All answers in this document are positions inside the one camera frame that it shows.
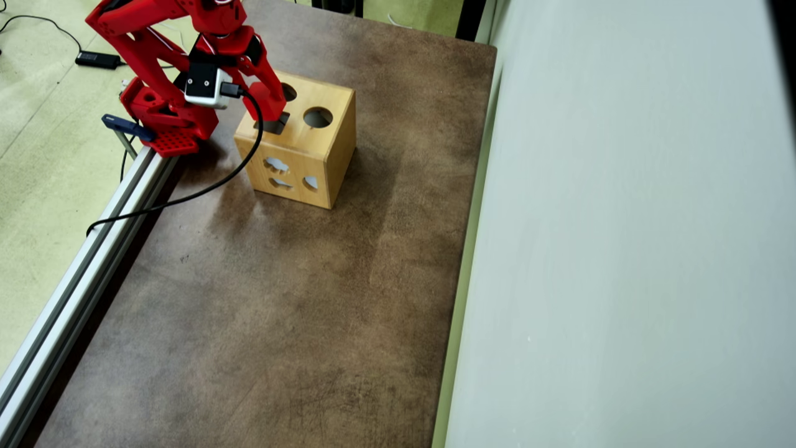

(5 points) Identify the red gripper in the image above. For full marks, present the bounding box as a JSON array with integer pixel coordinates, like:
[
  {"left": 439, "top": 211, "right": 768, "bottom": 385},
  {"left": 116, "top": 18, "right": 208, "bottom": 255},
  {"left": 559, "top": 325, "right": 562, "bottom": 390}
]
[{"left": 190, "top": 26, "right": 288, "bottom": 122}]

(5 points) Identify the red robot base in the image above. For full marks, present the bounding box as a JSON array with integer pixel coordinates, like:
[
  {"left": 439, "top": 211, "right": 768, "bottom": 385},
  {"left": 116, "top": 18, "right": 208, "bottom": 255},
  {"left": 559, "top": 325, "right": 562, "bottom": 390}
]
[{"left": 119, "top": 78, "right": 220, "bottom": 157}]

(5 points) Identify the wooden shape sorter box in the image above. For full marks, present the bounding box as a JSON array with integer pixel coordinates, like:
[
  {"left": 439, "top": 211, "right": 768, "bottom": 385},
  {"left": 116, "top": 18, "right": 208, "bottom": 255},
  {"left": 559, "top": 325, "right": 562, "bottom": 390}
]
[{"left": 234, "top": 68, "right": 357, "bottom": 210}]

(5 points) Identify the black furniture foot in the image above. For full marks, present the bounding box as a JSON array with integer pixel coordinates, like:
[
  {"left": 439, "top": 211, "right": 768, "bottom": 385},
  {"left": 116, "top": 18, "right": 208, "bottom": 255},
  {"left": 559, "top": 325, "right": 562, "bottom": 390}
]
[{"left": 311, "top": 0, "right": 364, "bottom": 17}]

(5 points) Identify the blue bar clamp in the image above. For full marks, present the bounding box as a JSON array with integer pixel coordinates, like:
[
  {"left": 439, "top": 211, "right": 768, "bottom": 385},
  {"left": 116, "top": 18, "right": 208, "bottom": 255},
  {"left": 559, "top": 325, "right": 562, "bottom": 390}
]
[{"left": 101, "top": 114, "right": 156, "bottom": 159}]

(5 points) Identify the black power adapter brick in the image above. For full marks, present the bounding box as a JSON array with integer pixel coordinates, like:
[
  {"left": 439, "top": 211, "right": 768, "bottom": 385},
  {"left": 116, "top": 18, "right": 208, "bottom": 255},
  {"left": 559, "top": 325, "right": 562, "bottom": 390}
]
[{"left": 75, "top": 51, "right": 123, "bottom": 70}]

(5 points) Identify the thick black camera cable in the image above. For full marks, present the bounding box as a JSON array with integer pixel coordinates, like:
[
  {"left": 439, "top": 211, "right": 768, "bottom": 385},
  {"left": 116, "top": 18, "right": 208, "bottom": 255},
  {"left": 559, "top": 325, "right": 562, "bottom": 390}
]
[{"left": 86, "top": 82, "right": 265, "bottom": 237}]

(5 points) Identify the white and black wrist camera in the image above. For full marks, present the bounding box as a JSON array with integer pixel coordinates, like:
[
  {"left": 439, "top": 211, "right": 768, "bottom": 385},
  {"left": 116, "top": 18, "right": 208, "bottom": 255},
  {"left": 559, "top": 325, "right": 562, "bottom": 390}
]
[{"left": 184, "top": 61, "right": 232, "bottom": 110}]

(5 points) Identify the black vertical post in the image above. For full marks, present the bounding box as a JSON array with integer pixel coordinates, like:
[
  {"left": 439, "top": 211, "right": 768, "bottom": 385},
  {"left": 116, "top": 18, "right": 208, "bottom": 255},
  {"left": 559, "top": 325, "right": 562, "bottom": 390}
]
[{"left": 456, "top": 0, "right": 488, "bottom": 42}]

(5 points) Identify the thin black mains cable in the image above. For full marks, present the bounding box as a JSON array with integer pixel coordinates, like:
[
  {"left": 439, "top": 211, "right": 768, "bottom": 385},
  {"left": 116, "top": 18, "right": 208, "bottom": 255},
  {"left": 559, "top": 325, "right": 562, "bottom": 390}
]
[{"left": 0, "top": 14, "right": 83, "bottom": 57}]

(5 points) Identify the aluminium profile rail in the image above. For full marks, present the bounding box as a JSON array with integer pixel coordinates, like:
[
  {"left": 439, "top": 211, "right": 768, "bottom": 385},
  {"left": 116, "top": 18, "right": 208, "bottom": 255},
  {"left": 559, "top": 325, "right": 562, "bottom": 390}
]
[{"left": 0, "top": 144, "right": 187, "bottom": 448}]

